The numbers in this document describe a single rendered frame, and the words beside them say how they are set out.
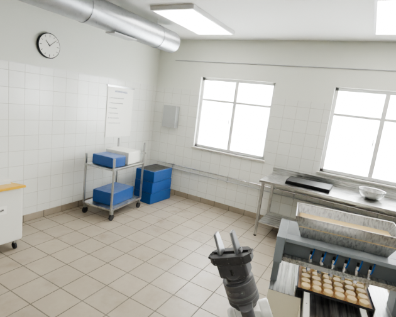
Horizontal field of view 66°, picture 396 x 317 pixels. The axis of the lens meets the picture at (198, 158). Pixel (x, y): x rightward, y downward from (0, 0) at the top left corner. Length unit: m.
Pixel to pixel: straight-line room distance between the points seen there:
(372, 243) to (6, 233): 3.48
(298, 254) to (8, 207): 3.02
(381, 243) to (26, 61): 4.16
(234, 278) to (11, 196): 3.25
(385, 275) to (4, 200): 3.46
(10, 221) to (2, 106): 1.39
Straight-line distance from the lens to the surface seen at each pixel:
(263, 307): 0.96
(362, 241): 1.96
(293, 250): 2.01
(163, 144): 6.25
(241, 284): 0.89
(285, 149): 5.22
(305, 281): 2.06
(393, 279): 2.10
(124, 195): 5.07
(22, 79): 4.51
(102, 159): 4.73
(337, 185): 5.09
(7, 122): 4.45
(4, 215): 3.92
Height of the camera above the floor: 1.89
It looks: 10 degrees down
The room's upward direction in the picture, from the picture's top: 7 degrees clockwise
